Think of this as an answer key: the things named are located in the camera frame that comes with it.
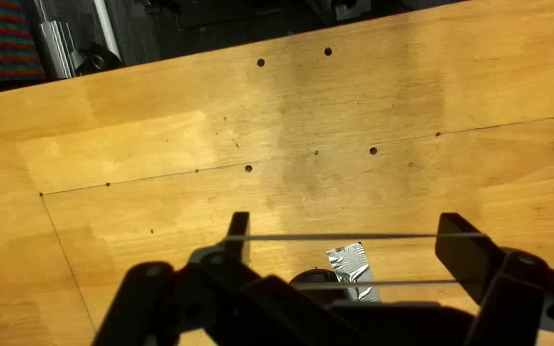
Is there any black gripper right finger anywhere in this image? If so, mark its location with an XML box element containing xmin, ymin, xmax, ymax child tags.
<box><xmin>435</xmin><ymin>214</ymin><xmax>554</xmax><ymax>346</ymax></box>

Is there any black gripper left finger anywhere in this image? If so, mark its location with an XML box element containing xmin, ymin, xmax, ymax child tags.
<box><xmin>93</xmin><ymin>212</ymin><xmax>272</xmax><ymax>346</ymax></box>

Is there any thin grey elastic band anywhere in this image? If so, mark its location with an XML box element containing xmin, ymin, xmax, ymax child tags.
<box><xmin>224</xmin><ymin>233</ymin><xmax>487</xmax><ymax>291</ymax></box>

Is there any colourful striped fabric panel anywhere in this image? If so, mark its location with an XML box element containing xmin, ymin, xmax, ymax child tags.
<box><xmin>0</xmin><ymin>0</ymin><xmax>47</xmax><ymax>81</ymax></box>

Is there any aluminium extrusion rail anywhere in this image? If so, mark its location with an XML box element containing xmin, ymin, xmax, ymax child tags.
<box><xmin>41</xmin><ymin>22</ymin><xmax>78</xmax><ymax>79</ymax></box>

